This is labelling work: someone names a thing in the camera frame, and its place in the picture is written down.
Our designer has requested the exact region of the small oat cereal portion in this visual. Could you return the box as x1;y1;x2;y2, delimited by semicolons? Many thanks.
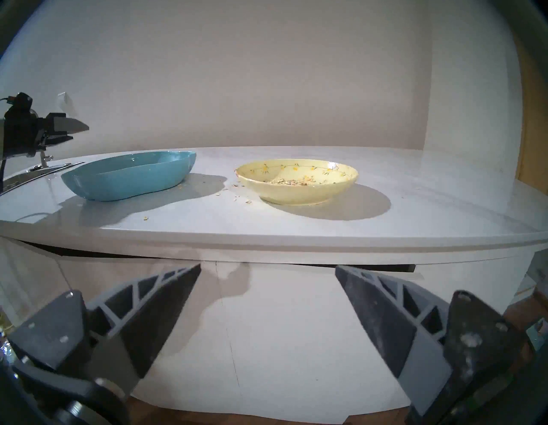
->
261;175;318;187

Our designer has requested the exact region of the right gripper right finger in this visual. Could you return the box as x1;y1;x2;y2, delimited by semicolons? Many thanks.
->
336;265;525;419

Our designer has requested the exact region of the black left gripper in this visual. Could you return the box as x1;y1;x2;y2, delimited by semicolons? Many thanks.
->
3;109;89;158

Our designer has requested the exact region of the blue flower-shaped bowl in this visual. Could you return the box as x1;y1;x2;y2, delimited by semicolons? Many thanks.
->
61;150;197;202

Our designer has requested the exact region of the stainless steel sink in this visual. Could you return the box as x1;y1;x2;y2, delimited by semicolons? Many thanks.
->
0;161;86;198

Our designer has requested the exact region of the wooden door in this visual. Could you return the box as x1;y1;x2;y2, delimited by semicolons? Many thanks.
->
514;34;548;194

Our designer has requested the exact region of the white counter cabinet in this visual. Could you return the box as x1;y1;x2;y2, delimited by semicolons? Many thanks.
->
0;238;536;421

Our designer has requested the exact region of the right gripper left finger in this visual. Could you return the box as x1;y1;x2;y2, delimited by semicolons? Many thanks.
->
8;263;202;399

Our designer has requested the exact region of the yellow floral bowl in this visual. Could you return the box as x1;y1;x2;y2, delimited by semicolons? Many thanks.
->
234;159;359;205

